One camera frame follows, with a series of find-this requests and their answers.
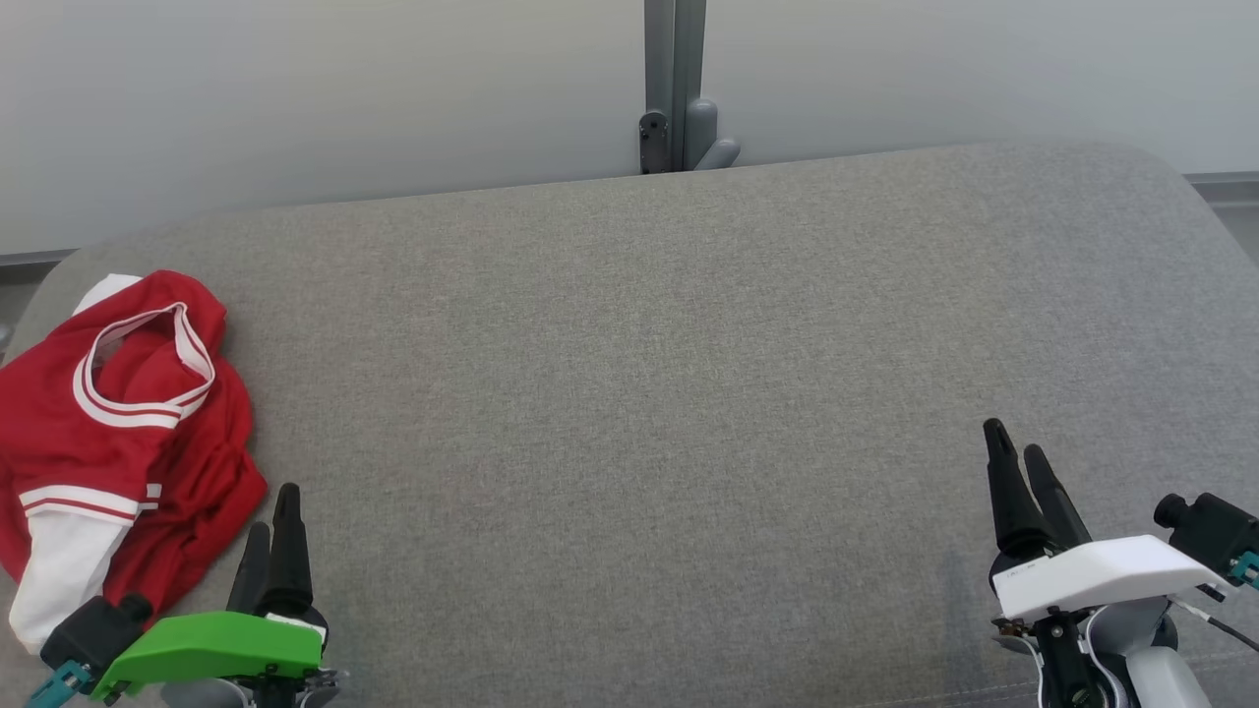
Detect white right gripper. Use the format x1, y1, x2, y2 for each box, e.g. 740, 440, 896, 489
984, 418, 1230, 625

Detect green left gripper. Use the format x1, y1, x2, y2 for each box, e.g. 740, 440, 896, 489
90, 482, 340, 701

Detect red shorts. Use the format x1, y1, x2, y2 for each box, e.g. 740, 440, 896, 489
108, 339, 269, 626

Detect red white Bulls jersey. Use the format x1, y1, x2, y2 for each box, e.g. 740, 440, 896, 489
0, 270, 233, 656

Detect grey baseboard strip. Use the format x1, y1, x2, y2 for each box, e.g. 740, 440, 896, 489
1185, 172, 1259, 209

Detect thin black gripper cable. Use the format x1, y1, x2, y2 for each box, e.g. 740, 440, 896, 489
1170, 595, 1259, 655

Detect grey metal upright post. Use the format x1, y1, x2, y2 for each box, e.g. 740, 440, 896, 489
639, 0, 741, 175

